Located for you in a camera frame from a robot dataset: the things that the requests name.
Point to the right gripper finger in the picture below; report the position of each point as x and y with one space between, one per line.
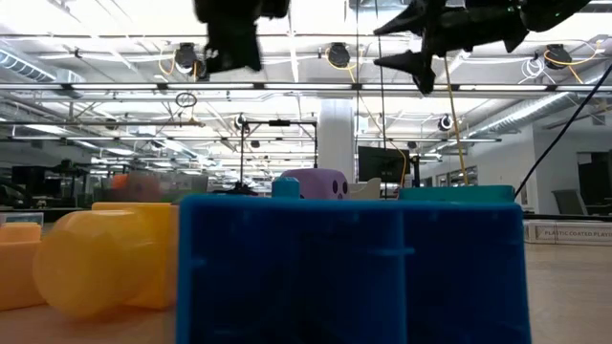
411 19
418 64

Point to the grey ceiling duct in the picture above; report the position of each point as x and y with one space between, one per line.
28 69

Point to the grey office chair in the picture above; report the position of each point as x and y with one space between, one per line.
569 200

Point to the silver ventilation duct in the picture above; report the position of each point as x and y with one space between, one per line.
526 112

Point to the long yellow toy brick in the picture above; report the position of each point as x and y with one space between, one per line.
16 267

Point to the translucent white plastic bin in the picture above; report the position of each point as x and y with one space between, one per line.
368 191

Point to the long ceiling light strip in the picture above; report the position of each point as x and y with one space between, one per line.
191 86

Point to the black equipment box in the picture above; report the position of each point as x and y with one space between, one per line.
28 180

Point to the playing card deck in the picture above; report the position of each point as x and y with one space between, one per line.
21 219
569 233

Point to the white square column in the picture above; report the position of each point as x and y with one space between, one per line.
337 138

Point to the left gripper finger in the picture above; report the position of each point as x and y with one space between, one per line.
247 45
225 36

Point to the teal plastic bin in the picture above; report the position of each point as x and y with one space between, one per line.
454 192

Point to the purple foam die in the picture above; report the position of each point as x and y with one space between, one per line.
311 184

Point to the large blue arch brick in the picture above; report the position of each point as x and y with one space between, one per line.
334 277

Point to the black metal stand frame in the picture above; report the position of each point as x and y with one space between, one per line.
279 122

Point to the smoky grey translucent bin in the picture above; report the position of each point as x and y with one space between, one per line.
191 184

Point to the yellow large-stud toy brick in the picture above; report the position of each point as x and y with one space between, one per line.
95 263

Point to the black computer monitor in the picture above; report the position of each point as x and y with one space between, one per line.
392 165

